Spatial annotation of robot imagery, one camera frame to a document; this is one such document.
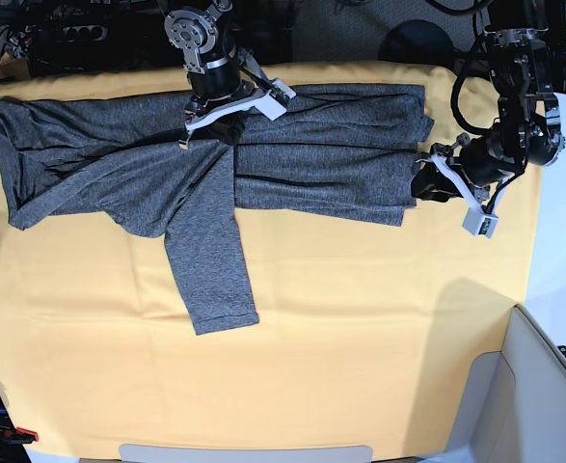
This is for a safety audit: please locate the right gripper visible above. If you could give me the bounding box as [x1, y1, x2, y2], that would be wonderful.
[184, 48, 276, 146]

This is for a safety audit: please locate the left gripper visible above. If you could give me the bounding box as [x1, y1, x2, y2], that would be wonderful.
[411, 134, 526, 212]

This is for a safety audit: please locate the grey long-sleeve T-shirt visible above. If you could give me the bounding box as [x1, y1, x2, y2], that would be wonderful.
[0, 84, 433, 335]

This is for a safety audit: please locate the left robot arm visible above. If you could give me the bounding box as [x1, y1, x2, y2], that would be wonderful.
[411, 1, 565, 214]

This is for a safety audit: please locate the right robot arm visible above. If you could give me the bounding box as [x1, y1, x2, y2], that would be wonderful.
[164, 1, 273, 149]

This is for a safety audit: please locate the black round base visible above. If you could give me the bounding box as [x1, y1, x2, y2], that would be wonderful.
[378, 19, 455, 69]

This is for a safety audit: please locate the yellow table cloth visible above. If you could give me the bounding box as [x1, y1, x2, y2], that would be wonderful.
[0, 61, 546, 460]

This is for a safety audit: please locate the red clamp left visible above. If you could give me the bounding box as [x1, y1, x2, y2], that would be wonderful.
[2, 427, 39, 445]

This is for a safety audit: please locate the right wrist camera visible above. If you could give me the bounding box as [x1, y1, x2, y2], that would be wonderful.
[256, 78, 297, 121]

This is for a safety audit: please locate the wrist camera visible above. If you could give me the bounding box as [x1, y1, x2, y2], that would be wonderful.
[462, 208, 499, 238]
[256, 78, 297, 121]

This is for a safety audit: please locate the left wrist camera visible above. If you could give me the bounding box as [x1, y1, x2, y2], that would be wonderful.
[462, 208, 499, 238]

